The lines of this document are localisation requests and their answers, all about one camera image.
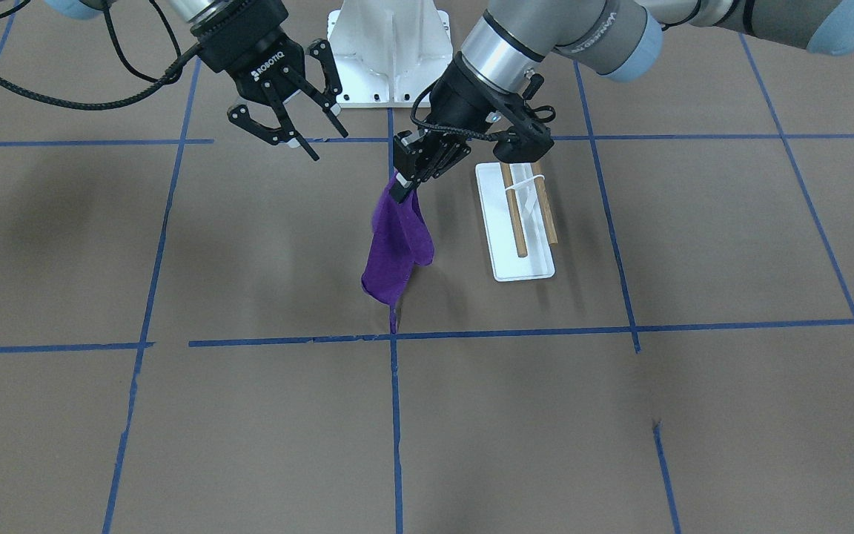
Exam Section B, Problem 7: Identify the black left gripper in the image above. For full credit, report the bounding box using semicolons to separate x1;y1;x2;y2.
389;56;511;204

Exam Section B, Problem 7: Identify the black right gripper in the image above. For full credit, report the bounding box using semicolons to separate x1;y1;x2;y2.
192;1;349;161

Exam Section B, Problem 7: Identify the wooden rack rod front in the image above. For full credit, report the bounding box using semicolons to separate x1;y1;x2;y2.
499;162;529;258

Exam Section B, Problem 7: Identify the purple towel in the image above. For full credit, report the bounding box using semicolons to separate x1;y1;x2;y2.
360;171;434;334

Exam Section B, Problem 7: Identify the white towel rack base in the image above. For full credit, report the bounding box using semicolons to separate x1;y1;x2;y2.
474;162;558;283

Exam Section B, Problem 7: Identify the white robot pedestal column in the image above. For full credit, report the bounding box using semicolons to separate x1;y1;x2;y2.
328;1;454;108

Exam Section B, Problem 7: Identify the wooden rack rod rear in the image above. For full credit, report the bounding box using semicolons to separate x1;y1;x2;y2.
531;162;558;246

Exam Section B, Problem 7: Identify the wooden rack rod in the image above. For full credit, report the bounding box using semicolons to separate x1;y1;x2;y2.
499;162;529;258
531;162;558;246

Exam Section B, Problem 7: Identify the braided black arm cable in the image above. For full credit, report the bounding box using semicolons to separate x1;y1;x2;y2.
0;0;202;111

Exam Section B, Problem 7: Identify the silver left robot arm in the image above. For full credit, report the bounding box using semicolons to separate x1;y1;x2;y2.
388;1;854;203

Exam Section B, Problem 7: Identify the white rack upright post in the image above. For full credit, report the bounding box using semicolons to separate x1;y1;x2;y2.
504;174;543;217

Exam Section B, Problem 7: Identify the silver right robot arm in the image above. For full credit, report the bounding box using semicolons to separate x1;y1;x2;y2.
171;1;348;161

